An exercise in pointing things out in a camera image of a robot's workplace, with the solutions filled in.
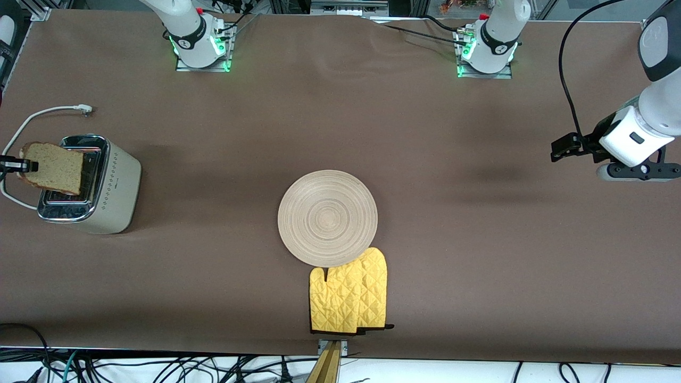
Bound brown bread slice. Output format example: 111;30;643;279
19;142;84;196

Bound round wooden plate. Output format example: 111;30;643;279
278;170;379;268

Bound cream two-slot toaster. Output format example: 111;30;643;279
37;134;142;235

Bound yellow quilted oven mitt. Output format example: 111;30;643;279
309;265;366;335
348;247;395;332

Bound brown table cover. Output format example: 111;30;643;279
0;8;681;365

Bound grey equipment box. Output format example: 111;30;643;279
310;0;391;17

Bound yellow aluminium profile bar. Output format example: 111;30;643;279
305;340;342;383

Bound white toaster power cord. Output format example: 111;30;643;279
0;104;94;210

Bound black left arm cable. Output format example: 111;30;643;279
558;0;642;140

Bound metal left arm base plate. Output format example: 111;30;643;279
455;28;514;80

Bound silver aluminium frame profile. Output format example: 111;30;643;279
21;0;54;22

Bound black looped floor cable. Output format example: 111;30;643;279
0;322;52;383

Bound black base power cable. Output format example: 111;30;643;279
372;14;470;47

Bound teal floor cable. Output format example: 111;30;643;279
61;350;81;383

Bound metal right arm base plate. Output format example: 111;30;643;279
176;22;236;72

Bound tangled black floor cables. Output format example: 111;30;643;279
80;352;320;383

